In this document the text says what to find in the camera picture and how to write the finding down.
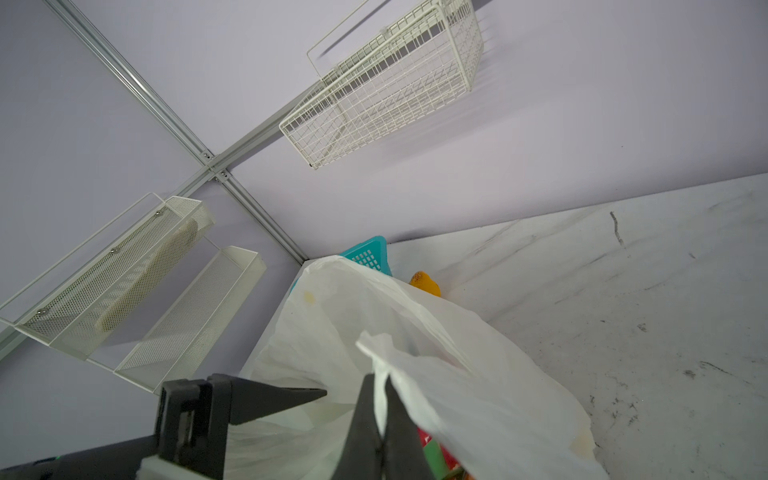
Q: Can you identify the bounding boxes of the beige cloth in shelf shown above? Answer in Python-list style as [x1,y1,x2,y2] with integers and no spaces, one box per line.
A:
[94,220,198,332]

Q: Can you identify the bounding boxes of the upper white mesh shelf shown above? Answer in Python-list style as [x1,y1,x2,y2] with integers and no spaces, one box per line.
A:
[1,193,214,359]

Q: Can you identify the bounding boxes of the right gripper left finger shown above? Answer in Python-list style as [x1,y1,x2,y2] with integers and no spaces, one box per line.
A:
[331,374,383,480]

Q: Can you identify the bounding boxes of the white plastic bag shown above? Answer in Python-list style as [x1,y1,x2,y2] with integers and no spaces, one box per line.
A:
[224,256,606,479]

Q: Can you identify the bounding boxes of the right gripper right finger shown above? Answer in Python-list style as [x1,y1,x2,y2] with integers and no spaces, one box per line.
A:
[382,379,434,480]

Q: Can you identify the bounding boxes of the pink dragon fruit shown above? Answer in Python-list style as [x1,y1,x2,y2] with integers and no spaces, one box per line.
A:
[417,429,466,480]

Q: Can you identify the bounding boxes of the white wire wall basket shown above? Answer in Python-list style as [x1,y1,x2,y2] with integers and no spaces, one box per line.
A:
[279,1,484,169]

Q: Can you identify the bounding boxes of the aluminium frame rail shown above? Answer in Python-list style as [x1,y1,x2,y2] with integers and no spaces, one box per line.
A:
[45,0,309,264]

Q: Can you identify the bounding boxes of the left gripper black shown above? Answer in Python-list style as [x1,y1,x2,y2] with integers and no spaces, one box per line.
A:
[1,374,327,480]

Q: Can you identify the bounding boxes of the orange fake pear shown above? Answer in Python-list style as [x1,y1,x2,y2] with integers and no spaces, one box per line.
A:
[409,271,442,297]

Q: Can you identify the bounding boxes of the teal plastic basket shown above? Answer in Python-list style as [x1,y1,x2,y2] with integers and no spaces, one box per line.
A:
[290,235,394,295]

